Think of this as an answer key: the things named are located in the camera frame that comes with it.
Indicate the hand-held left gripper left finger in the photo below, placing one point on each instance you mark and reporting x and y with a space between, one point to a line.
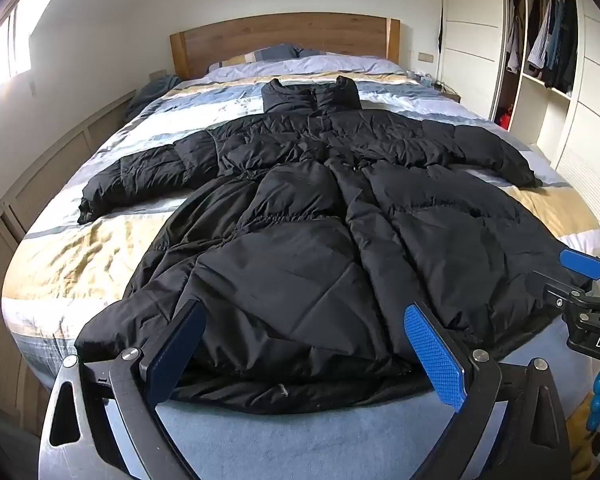
177 347

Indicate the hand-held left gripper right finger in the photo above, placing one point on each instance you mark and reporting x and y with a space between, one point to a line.
436 357

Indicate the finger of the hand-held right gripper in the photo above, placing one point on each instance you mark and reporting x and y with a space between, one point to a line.
582 261
555 290

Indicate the black puffer coat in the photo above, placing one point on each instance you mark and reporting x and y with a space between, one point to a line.
300 240

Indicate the hanging clothes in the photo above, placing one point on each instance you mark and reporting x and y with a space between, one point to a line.
552 40

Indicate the striped duvet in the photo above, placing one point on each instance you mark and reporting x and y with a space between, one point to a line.
80 255

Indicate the blue bed sheet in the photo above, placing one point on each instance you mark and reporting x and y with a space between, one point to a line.
300 445

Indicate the red bag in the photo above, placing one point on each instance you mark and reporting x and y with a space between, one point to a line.
504 120

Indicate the white wardrobe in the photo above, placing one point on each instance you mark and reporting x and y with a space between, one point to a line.
545 85

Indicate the wooden nightstand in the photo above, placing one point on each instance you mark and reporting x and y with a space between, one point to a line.
442 89

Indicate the blue crumpled cloth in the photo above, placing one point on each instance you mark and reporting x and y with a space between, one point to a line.
152 92

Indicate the blue pillow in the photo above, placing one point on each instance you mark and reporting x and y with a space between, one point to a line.
275 53
311 53

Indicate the wooden headboard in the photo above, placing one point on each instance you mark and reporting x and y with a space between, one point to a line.
285 35

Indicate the window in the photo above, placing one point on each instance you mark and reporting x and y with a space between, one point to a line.
7 55

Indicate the wall switch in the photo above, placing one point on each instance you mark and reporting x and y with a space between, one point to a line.
424 56

